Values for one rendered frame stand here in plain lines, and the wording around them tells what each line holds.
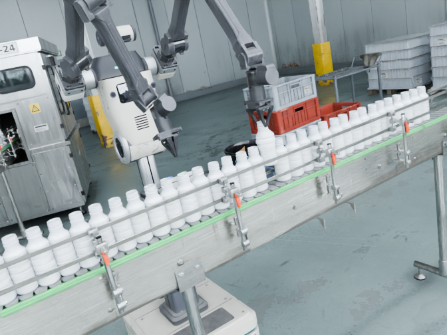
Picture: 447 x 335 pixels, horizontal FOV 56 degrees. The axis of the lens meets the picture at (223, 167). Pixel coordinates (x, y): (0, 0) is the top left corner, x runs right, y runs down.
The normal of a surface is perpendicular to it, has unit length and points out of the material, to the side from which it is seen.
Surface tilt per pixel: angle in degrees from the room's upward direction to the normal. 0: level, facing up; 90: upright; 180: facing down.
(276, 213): 90
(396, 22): 90
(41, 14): 90
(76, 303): 90
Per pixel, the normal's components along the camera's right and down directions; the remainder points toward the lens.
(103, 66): 0.54, 0.13
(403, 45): -0.83, 0.31
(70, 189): 0.24, 0.14
